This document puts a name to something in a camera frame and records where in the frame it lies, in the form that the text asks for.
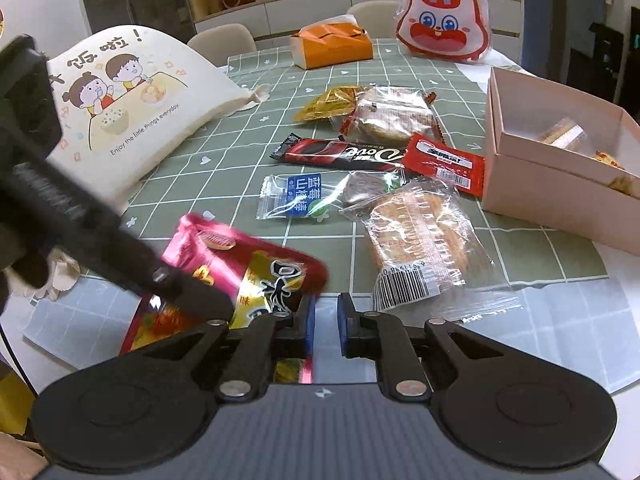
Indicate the yellow pastry snack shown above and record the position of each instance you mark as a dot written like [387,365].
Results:
[610,160]

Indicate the dark chocolate bar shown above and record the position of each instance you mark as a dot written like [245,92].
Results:
[340,152]

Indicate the blue clear snack packet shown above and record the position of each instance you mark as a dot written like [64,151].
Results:
[295,197]

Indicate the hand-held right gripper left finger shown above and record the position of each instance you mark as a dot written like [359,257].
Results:
[307,322]

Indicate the clear wrapped cracker packet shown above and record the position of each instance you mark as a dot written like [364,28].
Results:
[560,132]

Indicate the person's left hand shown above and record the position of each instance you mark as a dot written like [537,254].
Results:
[30,272]

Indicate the orange tissue box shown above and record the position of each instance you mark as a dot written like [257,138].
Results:
[335,47]

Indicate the red snack packet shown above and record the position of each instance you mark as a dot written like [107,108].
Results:
[445,162]

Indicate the yellow snack packet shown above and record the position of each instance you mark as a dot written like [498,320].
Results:
[325,105]

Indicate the clear rice cracker packet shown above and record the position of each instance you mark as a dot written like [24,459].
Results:
[390,115]

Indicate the wooden shelf cabinet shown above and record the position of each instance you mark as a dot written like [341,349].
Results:
[310,2]

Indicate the small brown cake packet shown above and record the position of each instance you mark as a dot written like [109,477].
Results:
[370,190]

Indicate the pink red snack bag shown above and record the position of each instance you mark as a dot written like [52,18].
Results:
[260,270]

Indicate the pink cardboard box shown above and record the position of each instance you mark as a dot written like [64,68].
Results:
[545,185]

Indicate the large clear bread packet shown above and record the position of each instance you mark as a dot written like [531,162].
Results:
[425,245]

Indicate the yellow object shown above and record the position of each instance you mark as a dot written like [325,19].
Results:
[15,405]

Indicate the green grid tablecloth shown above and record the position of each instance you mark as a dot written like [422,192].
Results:
[240,150]

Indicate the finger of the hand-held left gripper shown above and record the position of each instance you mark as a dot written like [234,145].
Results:
[100,230]

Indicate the cream printed canvas bag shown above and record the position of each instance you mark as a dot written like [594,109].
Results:
[150,110]

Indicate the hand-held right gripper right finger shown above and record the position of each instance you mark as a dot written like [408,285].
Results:
[345,322]

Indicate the beige chair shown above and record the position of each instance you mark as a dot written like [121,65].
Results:
[220,42]
[372,12]

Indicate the black appliance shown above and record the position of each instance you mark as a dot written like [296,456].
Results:
[612,60]

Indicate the red white rabbit pouch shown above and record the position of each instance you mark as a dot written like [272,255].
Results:
[442,20]

